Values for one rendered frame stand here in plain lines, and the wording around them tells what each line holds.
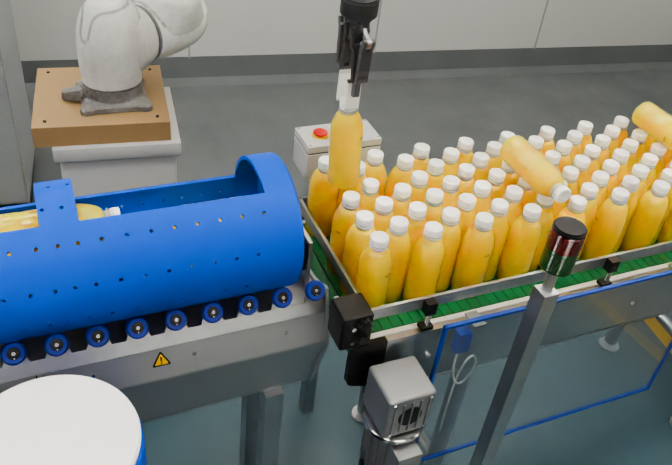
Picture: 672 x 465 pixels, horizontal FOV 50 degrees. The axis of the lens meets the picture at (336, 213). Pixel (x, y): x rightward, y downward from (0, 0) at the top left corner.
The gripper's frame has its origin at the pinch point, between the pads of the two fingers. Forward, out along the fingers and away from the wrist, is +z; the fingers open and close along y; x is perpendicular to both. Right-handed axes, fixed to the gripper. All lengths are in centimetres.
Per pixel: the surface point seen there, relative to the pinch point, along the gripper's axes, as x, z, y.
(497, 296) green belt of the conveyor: 32, 43, 27
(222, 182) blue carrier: -25.7, 22.2, -4.3
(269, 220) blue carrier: -23.2, 14.9, 19.9
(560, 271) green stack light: 25, 16, 48
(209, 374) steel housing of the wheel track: -35, 52, 22
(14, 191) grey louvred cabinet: -75, 118, -150
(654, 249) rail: 75, 36, 30
